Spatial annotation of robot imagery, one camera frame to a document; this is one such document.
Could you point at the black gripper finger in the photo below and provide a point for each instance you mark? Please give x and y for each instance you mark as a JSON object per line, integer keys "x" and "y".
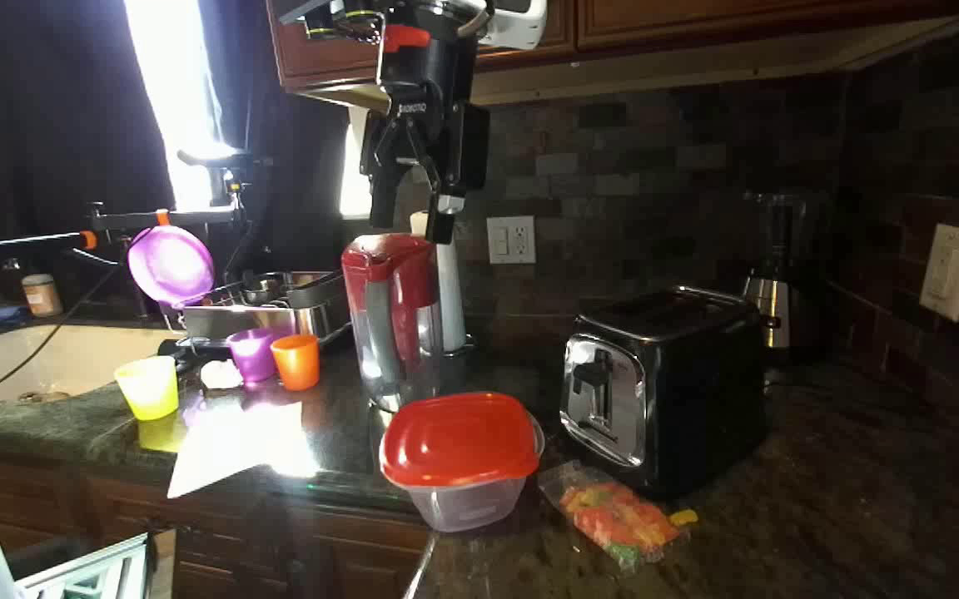
{"x": 448, "y": 222}

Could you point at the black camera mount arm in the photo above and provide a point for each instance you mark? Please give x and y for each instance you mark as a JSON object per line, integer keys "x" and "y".
{"x": 169, "y": 218}

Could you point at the purple plastic plate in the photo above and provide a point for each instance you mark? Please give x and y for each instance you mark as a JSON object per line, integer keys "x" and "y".
{"x": 173, "y": 269}

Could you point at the orange plastic cup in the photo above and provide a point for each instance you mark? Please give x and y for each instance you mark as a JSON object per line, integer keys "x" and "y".
{"x": 299, "y": 363}

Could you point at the small white round object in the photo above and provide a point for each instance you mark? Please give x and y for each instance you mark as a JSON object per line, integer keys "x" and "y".
{"x": 223, "y": 375}

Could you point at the white paper sheet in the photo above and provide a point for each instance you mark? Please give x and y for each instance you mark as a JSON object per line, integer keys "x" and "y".
{"x": 235, "y": 443}

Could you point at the white wall outlet plate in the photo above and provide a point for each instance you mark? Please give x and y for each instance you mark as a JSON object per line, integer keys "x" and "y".
{"x": 512, "y": 241}

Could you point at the bright window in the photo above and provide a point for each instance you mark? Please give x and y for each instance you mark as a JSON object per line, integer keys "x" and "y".
{"x": 180, "y": 101}

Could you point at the red water filter pitcher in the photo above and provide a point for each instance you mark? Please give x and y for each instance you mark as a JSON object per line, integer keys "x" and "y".
{"x": 392, "y": 300}

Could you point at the clear bag of candy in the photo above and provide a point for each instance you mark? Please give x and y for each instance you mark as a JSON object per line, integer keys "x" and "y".
{"x": 613, "y": 522}

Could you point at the red plastic lid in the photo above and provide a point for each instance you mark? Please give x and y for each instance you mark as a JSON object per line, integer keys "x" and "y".
{"x": 457, "y": 436}

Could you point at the metal dish rack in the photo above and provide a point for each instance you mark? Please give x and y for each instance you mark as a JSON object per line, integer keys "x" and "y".
{"x": 302, "y": 300}

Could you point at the black toaster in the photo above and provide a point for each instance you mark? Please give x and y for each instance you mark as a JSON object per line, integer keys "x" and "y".
{"x": 681, "y": 376}

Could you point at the yellow-green plastic cup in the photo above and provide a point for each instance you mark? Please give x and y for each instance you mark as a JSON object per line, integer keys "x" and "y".
{"x": 147, "y": 386}

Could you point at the white wall switch plate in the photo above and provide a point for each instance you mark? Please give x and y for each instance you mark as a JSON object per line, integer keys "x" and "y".
{"x": 952, "y": 270}

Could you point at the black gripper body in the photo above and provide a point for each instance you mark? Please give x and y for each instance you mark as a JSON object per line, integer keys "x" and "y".
{"x": 450, "y": 120}

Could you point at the small glass jar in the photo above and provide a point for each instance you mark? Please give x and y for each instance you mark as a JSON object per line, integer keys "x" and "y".
{"x": 41, "y": 297}

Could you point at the purple plastic cup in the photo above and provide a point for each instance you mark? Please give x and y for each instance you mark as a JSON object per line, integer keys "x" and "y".
{"x": 247, "y": 355}

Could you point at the beige kitchen sink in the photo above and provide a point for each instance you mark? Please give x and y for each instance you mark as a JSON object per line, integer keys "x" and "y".
{"x": 69, "y": 360}

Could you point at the white paper towel roll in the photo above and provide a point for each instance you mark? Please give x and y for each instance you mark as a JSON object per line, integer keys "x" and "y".
{"x": 450, "y": 300}

